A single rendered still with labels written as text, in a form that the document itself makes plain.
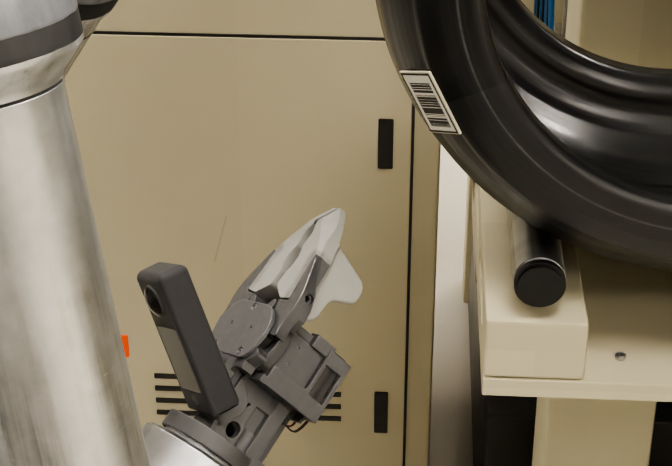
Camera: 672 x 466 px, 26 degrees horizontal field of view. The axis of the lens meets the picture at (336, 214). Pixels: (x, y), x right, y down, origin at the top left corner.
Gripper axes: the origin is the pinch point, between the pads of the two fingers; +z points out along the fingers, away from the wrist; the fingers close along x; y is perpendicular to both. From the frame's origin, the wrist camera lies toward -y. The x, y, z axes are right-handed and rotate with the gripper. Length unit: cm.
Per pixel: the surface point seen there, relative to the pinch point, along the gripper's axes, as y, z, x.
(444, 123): 4.3, 12.7, 0.2
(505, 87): 3.9, 16.1, 5.8
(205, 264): 37, 11, -89
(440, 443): 100, 17, -105
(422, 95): 1.7, 13.5, -0.7
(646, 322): 36.3, 14.3, -2.9
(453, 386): 105, 29, -116
